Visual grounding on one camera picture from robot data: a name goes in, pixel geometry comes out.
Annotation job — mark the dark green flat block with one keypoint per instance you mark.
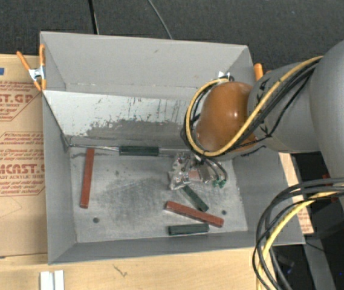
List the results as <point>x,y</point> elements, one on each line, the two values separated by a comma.
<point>139,150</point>
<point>196,198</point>
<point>188,229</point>

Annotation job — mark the grey metal bin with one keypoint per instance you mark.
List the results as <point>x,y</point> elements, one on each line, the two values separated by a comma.
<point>147,116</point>

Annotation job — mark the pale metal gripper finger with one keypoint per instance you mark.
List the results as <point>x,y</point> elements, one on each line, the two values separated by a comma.
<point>182,161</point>
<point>177,180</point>

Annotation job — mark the red-brown flat block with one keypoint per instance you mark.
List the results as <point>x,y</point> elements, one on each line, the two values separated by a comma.
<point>194,213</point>
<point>87,177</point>

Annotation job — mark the brown cardboard board, red print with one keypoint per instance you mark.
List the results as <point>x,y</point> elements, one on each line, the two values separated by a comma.
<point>14,192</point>

